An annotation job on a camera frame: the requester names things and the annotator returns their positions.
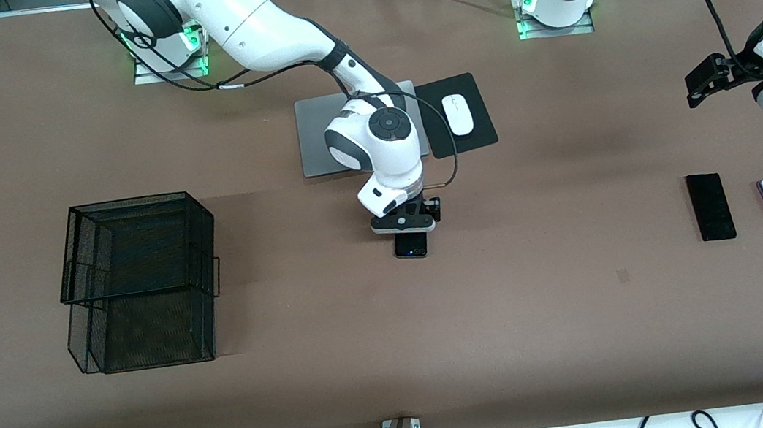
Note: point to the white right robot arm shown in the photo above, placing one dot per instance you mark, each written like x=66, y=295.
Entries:
x=252, y=17

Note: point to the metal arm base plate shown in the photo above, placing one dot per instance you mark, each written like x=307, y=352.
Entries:
x=171, y=74
x=556, y=32

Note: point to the silver laptop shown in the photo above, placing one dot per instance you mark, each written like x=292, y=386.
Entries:
x=314, y=149

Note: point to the black mesh two-tier tray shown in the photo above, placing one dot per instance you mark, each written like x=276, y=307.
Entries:
x=135, y=246

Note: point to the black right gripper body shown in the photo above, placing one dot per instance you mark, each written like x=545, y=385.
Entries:
x=424, y=205

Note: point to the small black flip phone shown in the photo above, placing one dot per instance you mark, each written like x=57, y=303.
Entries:
x=412, y=247

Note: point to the black mouse pad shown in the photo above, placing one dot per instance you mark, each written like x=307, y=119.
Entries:
x=475, y=139

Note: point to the white computer mouse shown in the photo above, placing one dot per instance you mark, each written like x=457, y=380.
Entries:
x=458, y=115

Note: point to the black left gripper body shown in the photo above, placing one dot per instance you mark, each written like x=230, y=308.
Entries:
x=739, y=65

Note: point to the long black smartphone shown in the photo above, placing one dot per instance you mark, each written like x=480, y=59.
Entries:
x=711, y=207

